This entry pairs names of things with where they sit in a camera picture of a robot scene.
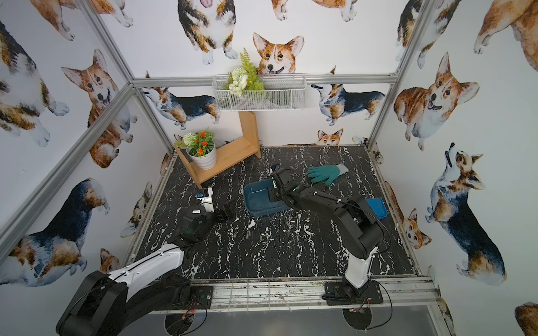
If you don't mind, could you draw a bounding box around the teal plastic storage box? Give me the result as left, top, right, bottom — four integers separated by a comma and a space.
243, 179, 289, 218

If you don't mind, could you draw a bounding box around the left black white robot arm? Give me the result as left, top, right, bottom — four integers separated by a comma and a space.
55, 202, 235, 335

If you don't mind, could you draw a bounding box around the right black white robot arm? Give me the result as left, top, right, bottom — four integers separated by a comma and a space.
269, 164, 385, 290

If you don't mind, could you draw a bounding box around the green work glove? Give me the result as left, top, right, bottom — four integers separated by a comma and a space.
307, 163, 349, 186

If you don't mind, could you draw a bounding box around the wooden shelf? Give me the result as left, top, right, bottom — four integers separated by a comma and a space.
174, 111, 261, 189

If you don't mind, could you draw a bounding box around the white pot with flowers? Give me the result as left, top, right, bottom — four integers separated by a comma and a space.
174, 129, 217, 170

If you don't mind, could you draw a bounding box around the blue plastic dustpan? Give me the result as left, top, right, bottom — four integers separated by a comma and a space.
366, 198, 388, 219

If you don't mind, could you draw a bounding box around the green white artificial plant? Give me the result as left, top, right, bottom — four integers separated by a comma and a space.
224, 48, 265, 97

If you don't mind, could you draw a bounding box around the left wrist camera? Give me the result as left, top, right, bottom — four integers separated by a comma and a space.
196, 187, 214, 213

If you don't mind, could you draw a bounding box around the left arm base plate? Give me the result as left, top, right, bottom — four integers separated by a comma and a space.
152, 286, 214, 312

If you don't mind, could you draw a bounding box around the white wire basket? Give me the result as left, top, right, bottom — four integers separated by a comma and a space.
212, 75, 307, 111

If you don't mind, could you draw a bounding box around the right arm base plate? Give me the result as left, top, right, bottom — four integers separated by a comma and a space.
322, 281, 384, 305

